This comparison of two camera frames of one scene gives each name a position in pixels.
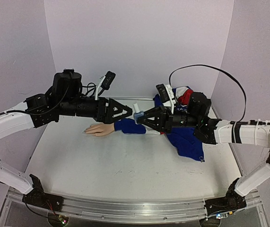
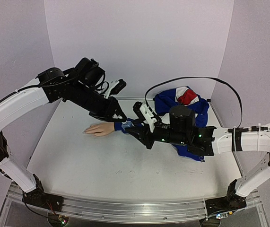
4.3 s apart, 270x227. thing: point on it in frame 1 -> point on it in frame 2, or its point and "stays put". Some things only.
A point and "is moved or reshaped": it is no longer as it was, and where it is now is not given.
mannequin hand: [99, 129] stays put
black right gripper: [167, 118] -> [147, 136]
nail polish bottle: [138, 113] is moved or reshaped
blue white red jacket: [186, 142] stays put
